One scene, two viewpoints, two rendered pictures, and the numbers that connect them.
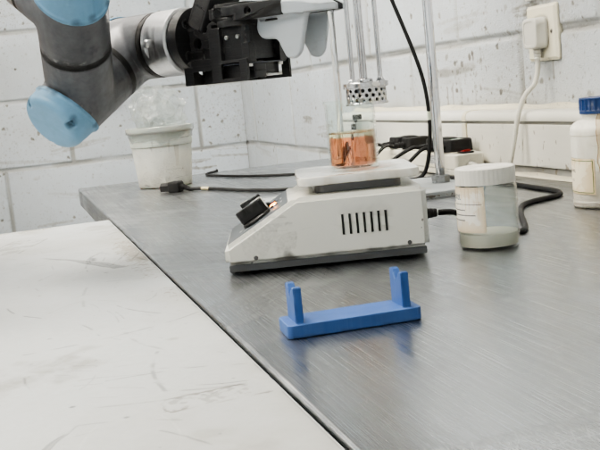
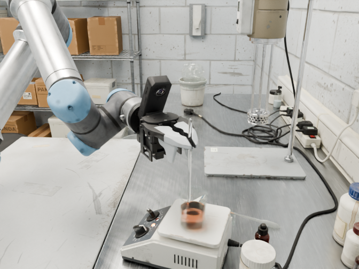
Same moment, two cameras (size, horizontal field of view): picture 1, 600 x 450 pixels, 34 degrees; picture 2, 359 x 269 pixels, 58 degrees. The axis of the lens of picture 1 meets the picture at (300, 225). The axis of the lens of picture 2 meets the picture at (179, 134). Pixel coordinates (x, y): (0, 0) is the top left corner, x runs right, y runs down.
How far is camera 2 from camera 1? 0.61 m
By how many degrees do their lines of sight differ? 24
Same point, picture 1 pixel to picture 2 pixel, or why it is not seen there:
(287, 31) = (168, 149)
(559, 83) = not seen: outside the picture
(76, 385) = not seen: outside the picture
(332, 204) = (170, 248)
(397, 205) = (203, 260)
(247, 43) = (151, 144)
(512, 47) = (349, 94)
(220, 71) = (142, 149)
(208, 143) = (237, 58)
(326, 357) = not seen: outside the picture
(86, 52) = (80, 129)
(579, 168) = (338, 222)
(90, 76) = (87, 135)
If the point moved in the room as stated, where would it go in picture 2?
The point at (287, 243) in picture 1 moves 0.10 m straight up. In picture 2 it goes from (147, 256) to (145, 213)
